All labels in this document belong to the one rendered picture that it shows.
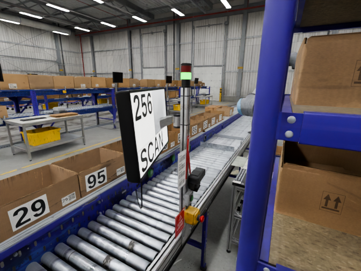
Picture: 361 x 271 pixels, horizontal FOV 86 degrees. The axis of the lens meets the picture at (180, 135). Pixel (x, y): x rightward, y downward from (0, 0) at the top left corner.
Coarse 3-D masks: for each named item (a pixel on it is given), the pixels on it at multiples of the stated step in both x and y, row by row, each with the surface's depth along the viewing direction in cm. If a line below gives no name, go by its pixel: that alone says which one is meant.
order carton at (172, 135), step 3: (168, 132) 219; (171, 132) 216; (174, 132) 211; (171, 135) 206; (174, 135) 212; (171, 138) 207; (174, 138) 213; (171, 141) 208; (168, 144) 203; (168, 147) 204; (171, 147) 210; (165, 150) 200
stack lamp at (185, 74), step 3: (183, 66) 90; (186, 66) 90; (189, 66) 90; (183, 69) 91; (186, 69) 90; (189, 69) 91; (183, 72) 91; (186, 72) 91; (189, 72) 91; (183, 75) 91; (186, 75) 91; (189, 75) 91; (183, 78) 92; (186, 78) 91; (189, 78) 92
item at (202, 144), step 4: (200, 144) 264; (204, 144) 261; (208, 144) 258; (212, 144) 255; (216, 144) 252; (216, 148) 254; (220, 148) 251; (224, 148) 249; (228, 148) 246; (232, 148) 244
